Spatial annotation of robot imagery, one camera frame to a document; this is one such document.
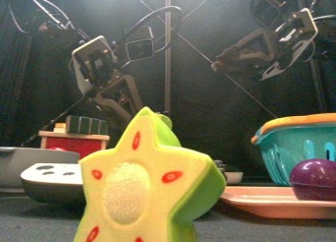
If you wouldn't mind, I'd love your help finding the black looped cable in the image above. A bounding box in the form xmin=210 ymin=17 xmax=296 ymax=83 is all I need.
xmin=114 ymin=5 xmax=184 ymax=55

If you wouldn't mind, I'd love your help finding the grey game controller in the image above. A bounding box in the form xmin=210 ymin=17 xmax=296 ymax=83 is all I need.
xmin=20 ymin=162 xmax=89 ymax=205

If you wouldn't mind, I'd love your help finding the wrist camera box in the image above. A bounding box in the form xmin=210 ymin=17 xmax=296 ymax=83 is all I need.
xmin=252 ymin=0 xmax=288 ymax=30
xmin=125 ymin=25 xmax=157 ymax=62

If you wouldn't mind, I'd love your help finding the dark green block row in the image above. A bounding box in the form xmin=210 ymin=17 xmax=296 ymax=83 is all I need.
xmin=64 ymin=114 xmax=110 ymax=136

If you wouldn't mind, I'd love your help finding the vertical metal frame pole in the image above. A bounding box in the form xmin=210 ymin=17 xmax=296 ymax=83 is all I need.
xmin=164 ymin=0 xmax=172 ymax=116

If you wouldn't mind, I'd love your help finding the small tan wooden block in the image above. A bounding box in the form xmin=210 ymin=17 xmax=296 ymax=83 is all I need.
xmin=52 ymin=122 xmax=68 ymax=134

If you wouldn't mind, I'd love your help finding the pink plastic tray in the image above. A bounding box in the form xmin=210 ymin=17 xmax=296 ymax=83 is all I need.
xmin=218 ymin=185 xmax=336 ymax=220

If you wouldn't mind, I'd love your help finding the purple toy ball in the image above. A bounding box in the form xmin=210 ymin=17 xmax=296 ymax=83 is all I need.
xmin=289 ymin=158 xmax=336 ymax=202

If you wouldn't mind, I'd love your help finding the teal basket with orange rim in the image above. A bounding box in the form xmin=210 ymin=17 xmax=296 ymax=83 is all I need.
xmin=250 ymin=112 xmax=336 ymax=187

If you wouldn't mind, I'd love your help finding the red wooden box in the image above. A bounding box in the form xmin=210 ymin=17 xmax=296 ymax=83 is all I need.
xmin=38 ymin=130 xmax=112 ymax=159

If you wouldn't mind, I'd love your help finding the yellow green starfruit toy half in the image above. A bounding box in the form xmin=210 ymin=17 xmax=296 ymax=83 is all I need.
xmin=72 ymin=106 xmax=226 ymax=242

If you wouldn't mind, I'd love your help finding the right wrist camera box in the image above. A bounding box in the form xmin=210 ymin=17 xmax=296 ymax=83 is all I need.
xmin=252 ymin=0 xmax=288 ymax=30

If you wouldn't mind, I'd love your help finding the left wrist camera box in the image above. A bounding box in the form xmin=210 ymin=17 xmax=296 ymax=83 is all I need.
xmin=125 ymin=25 xmax=157 ymax=62

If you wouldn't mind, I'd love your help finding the small white bowl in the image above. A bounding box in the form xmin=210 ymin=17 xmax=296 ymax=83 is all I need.
xmin=212 ymin=159 xmax=245 ymax=186

